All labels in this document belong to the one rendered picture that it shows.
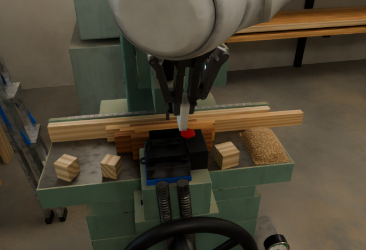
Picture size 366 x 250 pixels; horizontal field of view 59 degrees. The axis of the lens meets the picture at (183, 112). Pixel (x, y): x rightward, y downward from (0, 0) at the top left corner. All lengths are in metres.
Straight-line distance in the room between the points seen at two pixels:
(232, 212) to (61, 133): 0.49
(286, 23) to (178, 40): 2.83
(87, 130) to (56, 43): 2.35
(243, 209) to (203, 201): 0.22
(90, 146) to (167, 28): 0.69
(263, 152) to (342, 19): 2.61
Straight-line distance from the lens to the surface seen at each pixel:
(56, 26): 3.14
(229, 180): 0.80
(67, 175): 0.77
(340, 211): 2.08
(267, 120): 0.92
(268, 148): 0.82
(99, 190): 0.77
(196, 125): 0.79
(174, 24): 0.20
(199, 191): 0.67
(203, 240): 0.95
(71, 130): 0.89
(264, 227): 1.05
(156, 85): 0.77
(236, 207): 0.88
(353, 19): 3.39
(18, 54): 3.29
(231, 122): 0.89
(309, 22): 3.13
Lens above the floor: 1.41
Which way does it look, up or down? 32 degrees down
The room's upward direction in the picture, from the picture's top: straight up
